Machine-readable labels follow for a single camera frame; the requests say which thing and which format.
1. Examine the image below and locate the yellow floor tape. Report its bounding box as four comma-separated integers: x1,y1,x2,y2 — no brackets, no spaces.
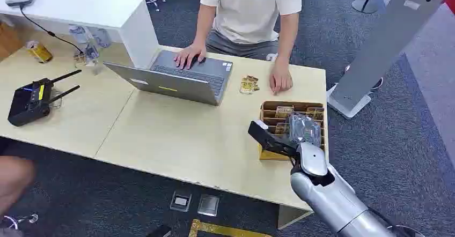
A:
188,219,275,237

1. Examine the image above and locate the cardboard box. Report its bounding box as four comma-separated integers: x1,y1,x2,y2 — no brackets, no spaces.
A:
0,21,24,62

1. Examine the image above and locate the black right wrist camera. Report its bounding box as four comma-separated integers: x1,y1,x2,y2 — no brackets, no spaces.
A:
247,119,298,159

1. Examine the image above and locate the person's right hand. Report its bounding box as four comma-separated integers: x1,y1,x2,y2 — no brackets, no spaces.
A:
173,44,207,71

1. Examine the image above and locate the grey kiosk stand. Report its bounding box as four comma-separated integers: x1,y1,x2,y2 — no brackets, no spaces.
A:
326,0,452,120

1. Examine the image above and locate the white desk shelf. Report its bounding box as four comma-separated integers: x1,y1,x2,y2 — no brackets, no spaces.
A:
0,0,160,70

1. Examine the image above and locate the black remote controller with antennas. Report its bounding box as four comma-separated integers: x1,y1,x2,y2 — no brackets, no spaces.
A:
7,69,83,128

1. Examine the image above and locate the gold card stack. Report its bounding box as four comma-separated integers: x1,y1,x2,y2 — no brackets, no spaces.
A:
239,75,261,95

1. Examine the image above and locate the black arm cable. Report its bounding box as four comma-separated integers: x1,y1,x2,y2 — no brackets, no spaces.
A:
368,206,427,237

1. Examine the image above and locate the person's hand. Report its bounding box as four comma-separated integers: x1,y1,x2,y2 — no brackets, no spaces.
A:
269,62,294,96
173,44,207,71

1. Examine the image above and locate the clear card case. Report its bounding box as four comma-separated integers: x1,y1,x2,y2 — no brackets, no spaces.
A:
169,190,193,213
197,193,221,218

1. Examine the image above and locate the person's left hand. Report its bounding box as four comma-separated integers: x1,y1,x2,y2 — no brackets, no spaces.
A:
269,62,294,96

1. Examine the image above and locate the wooden card box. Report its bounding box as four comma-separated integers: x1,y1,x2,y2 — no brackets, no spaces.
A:
258,100,327,162

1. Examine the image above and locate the grey laptop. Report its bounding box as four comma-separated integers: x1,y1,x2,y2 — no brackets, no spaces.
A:
103,49,234,107

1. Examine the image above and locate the pale desk leg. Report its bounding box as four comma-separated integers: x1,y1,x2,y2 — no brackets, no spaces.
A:
276,204,314,230

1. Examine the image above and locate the person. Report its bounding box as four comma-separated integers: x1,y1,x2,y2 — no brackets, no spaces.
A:
193,0,303,62

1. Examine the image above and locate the seated person's knee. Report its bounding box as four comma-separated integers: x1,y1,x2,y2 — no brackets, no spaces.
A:
0,155,36,219

